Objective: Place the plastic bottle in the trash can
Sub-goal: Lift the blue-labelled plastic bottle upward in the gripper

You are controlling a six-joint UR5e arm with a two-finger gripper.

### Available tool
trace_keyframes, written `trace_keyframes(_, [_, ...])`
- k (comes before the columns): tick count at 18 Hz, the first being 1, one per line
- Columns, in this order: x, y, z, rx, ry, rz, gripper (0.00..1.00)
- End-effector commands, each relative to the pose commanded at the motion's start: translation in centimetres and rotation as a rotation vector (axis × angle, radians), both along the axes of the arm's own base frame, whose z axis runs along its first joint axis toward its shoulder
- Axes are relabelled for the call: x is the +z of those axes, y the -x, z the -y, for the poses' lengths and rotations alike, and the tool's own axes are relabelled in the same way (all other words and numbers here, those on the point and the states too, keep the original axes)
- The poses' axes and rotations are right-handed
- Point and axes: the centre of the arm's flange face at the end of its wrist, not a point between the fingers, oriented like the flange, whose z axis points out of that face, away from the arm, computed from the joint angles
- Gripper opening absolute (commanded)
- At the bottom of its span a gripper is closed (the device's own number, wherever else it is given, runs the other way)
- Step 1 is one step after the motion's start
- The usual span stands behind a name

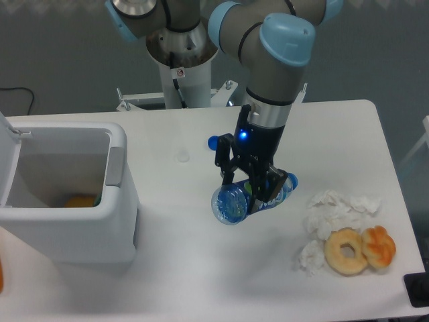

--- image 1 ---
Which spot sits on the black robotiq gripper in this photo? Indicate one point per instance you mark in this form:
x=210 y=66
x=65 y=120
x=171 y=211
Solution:
x=254 y=148

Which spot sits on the blue plastic water bottle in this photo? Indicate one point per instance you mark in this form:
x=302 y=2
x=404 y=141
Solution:
x=230 y=203

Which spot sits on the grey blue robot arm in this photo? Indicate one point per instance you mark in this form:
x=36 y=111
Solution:
x=181 y=15

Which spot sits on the blue bottle cap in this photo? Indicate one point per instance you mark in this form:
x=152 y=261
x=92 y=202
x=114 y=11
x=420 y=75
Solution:
x=212 y=142

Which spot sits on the white bottle cap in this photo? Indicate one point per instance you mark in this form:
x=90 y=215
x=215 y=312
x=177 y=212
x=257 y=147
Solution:
x=183 y=156

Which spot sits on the white trash can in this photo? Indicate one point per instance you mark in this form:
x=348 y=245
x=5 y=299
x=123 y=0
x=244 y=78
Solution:
x=45 y=163

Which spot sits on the large crumpled white tissue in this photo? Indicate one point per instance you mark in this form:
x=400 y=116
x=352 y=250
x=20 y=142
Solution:
x=330 y=211

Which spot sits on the small crumpled white tissue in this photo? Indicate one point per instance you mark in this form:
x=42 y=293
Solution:
x=312 y=257

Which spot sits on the orange glazed twisted pastry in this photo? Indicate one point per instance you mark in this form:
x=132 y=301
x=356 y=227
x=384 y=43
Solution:
x=378 y=247

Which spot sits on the orange object in bin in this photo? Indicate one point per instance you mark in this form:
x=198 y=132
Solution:
x=80 y=201

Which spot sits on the black device at edge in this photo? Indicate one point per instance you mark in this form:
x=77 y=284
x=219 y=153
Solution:
x=417 y=288

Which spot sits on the orange object at left edge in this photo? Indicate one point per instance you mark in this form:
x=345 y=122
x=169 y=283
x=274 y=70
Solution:
x=1 y=278

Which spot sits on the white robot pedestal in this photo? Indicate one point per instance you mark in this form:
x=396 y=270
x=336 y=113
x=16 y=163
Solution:
x=275 y=50

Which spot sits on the ring donut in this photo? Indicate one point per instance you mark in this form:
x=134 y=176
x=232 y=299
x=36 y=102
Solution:
x=343 y=253

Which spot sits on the white frame at right edge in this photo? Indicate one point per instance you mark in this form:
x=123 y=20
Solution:
x=417 y=154

